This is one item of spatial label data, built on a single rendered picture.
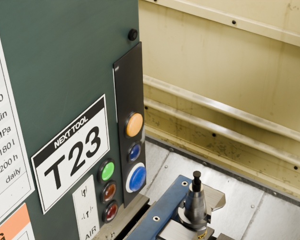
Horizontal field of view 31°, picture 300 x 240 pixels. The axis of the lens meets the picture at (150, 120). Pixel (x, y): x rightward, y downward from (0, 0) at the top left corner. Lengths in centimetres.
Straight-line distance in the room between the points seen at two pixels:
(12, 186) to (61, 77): 9
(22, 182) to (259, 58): 97
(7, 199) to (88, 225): 15
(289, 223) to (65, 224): 110
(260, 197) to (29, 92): 123
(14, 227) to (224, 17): 94
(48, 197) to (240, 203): 114
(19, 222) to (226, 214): 116
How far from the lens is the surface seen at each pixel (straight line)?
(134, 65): 52
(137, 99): 55
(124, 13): 49
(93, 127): 50
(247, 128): 149
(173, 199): 106
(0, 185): 43
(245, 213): 158
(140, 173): 61
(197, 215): 102
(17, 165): 44
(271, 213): 158
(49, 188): 48
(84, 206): 55
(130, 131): 55
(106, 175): 55
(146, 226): 102
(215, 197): 108
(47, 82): 43
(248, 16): 130
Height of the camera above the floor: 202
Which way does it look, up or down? 41 degrees down
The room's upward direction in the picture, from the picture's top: 1 degrees counter-clockwise
